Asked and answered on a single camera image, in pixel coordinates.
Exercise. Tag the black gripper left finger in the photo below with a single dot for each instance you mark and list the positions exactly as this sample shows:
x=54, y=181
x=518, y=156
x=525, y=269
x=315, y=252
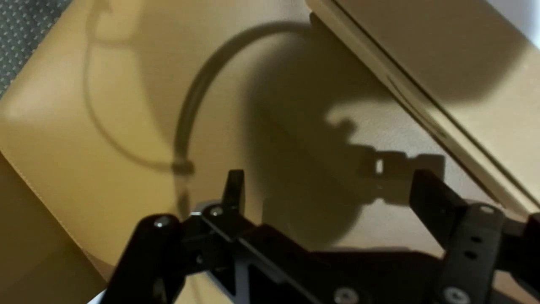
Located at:
x=241, y=259

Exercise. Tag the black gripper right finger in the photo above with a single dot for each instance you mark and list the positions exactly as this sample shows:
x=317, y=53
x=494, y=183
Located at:
x=477, y=247

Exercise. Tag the tan leather sofa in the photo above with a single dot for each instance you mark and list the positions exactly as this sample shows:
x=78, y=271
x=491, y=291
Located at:
x=72, y=169

